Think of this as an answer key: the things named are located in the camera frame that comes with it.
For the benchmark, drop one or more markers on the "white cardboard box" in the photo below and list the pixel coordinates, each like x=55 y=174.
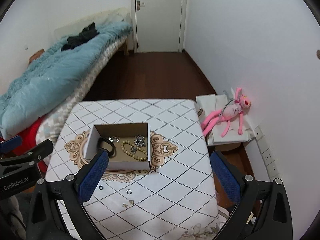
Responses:
x=128 y=145

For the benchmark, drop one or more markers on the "white door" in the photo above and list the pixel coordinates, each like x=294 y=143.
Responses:
x=158 y=25

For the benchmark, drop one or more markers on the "pink panther plush toy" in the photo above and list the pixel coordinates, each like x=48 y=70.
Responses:
x=233 y=109

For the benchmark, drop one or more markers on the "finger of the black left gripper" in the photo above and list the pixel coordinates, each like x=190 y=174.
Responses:
x=36 y=154
x=9 y=145

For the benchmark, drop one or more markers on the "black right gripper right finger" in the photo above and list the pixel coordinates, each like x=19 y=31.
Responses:
x=240 y=191

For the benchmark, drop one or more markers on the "red bed sheet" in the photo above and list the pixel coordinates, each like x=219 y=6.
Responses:
x=28 y=136

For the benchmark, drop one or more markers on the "black clothes on bed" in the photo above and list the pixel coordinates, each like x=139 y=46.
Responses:
x=87 y=34

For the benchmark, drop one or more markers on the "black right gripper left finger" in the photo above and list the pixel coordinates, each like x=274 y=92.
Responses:
x=77 y=189

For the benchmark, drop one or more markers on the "checkered mattress pad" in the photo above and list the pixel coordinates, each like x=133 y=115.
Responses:
x=53 y=122

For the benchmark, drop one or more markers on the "white power strip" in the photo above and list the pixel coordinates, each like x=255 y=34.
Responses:
x=266 y=153

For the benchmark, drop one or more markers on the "light blue quilt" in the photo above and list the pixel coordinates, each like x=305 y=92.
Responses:
x=51 y=78

